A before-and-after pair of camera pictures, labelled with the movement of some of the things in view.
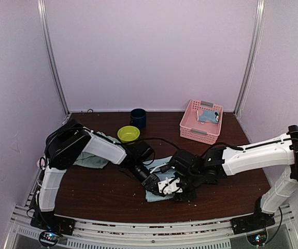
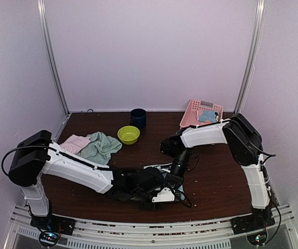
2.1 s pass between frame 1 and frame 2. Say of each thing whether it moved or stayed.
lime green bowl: stayed
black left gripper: moved
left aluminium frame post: stayed
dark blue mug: stayed
